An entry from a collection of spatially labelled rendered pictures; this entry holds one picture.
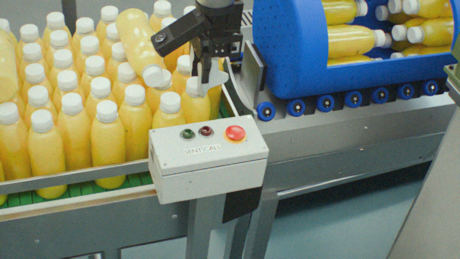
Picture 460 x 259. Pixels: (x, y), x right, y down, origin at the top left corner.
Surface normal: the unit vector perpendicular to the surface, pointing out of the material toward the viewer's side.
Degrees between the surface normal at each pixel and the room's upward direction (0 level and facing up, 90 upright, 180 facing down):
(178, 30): 32
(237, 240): 90
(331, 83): 105
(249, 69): 90
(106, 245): 90
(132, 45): 42
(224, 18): 90
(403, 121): 70
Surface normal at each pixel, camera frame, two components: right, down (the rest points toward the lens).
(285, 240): 0.10, -0.72
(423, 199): -0.93, 0.18
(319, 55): 0.33, 0.41
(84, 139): 0.74, 0.51
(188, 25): -0.40, -0.50
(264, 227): 0.31, 0.68
